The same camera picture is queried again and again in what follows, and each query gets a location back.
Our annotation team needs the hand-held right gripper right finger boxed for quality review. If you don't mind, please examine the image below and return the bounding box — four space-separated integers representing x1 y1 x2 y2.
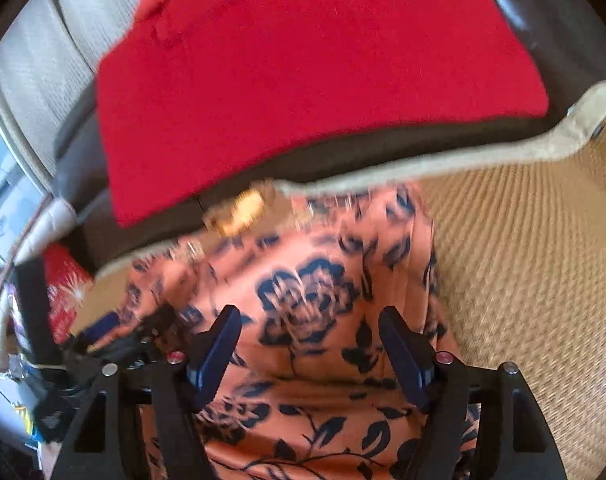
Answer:
378 306 567 480

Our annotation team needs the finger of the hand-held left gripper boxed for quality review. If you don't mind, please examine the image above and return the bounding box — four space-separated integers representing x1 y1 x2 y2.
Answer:
70 306 184 361

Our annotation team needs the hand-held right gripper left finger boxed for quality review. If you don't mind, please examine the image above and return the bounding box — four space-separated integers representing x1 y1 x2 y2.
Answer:
44 305 243 480

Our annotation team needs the orange floral garment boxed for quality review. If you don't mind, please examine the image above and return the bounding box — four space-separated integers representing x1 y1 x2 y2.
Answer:
128 184 484 480

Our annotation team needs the red sparkle-print packet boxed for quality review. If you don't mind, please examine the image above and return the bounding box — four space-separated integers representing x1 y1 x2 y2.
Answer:
43 242 95 345

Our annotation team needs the white padded roll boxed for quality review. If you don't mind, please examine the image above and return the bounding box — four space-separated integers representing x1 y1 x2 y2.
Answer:
26 197 77 257

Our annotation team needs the woven straw mat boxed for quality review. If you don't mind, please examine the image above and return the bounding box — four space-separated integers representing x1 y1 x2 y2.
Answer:
70 80 606 480

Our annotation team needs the brown leather sofa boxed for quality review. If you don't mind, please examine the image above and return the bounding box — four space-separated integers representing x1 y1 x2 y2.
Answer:
53 0 606 281

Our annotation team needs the beige textured sofa cover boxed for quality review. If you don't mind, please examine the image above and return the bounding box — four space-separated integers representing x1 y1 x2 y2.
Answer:
0 0 151 183

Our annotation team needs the red towel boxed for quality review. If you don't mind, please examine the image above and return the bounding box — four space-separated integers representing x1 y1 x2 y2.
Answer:
97 0 550 229

